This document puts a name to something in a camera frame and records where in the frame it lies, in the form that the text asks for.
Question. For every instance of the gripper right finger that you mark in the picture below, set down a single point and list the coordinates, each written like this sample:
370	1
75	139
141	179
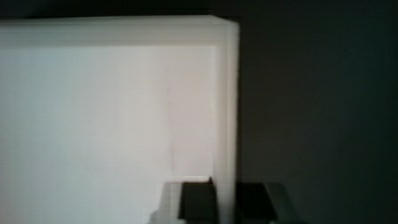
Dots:
264	205

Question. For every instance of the white drawer cabinet box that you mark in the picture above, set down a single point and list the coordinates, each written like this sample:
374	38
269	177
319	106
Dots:
118	117

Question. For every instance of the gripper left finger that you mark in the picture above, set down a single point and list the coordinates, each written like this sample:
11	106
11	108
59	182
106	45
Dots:
187	202

